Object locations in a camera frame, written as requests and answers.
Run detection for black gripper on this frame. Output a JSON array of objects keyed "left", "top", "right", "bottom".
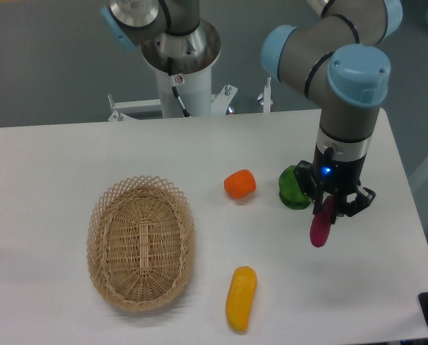
[{"left": 294, "top": 127, "right": 376, "bottom": 217}]

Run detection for purple sweet potato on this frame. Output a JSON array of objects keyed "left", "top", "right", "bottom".
[{"left": 310, "top": 195, "right": 335, "bottom": 248}]

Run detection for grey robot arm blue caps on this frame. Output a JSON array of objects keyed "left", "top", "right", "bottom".
[{"left": 101, "top": 1, "right": 403, "bottom": 220}]

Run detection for green toy pepper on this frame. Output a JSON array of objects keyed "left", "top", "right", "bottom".
[{"left": 279, "top": 165, "right": 310, "bottom": 210}]

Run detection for orange toy pepper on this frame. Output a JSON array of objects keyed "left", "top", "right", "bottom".
[{"left": 224, "top": 169, "right": 256, "bottom": 200}]

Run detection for yellow toy banana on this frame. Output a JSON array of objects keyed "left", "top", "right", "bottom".
[{"left": 225, "top": 266, "right": 257, "bottom": 334}]

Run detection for woven wicker basket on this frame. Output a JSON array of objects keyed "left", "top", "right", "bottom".
[{"left": 87, "top": 175, "right": 195, "bottom": 313}]

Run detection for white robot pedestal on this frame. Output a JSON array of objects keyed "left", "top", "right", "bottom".
[{"left": 106, "top": 21, "right": 236, "bottom": 121}]

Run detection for black cable on pedestal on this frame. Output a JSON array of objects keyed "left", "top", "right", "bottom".
[{"left": 166, "top": 56, "right": 192, "bottom": 118}]

